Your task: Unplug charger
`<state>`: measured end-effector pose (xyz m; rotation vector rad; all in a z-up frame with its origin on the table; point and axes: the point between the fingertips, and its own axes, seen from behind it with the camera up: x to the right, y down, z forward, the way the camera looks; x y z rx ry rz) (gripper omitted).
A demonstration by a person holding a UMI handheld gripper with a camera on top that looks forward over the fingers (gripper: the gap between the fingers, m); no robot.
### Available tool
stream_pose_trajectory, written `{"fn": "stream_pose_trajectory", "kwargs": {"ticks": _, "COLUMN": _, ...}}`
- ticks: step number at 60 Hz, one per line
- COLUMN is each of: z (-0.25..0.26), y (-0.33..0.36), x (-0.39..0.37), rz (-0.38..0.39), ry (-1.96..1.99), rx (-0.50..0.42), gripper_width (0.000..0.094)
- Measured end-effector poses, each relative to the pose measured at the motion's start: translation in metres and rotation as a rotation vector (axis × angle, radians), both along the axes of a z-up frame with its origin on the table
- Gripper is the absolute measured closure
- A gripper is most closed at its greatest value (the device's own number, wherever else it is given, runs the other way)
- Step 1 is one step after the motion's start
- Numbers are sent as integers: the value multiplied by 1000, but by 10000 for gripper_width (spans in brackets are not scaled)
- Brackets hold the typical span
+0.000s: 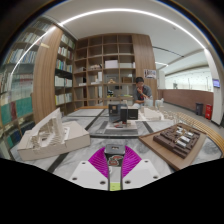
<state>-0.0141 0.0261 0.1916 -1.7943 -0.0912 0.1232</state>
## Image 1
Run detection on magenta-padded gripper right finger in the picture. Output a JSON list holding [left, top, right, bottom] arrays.
[[120, 145, 162, 191]]

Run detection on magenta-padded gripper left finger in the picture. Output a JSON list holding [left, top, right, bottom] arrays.
[[69, 145, 111, 192]]

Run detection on white and green power strip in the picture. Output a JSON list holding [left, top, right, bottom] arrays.
[[108, 165, 123, 192]]

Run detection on brown building model on board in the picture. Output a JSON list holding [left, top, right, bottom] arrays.
[[138, 122, 209, 172]]

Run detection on white architectural model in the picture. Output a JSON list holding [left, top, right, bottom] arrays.
[[17, 107, 92, 162]]

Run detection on small white building models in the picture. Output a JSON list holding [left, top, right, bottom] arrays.
[[138, 98, 166, 121]]

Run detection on black building model on base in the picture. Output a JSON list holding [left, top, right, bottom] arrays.
[[104, 103, 140, 132]]

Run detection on light wooden stick model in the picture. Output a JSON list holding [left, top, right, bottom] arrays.
[[159, 106, 192, 126]]

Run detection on curved wooden slat bench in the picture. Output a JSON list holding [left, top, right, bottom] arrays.
[[179, 111, 224, 158]]

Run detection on person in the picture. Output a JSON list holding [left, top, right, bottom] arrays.
[[132, 76, 154, 106]]

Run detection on grey waste bin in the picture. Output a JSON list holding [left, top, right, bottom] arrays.
[[195, 102, 204, 117]]

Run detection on red waste bin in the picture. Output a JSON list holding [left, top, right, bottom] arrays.
[[204, 103, 214, 121]]

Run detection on tall bookshelf with books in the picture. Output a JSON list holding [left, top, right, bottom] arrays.
[[0, 19, 76, 158]]

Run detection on wooden cubby shelf unit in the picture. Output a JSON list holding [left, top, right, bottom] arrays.
[[73, 33, 158, 110]]

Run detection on curved ceiling light strip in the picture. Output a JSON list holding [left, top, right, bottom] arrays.
[[57, 7, 207, 51]]

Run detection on wall poster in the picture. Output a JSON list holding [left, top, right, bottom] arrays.
[[143, 68, 158, 80]]

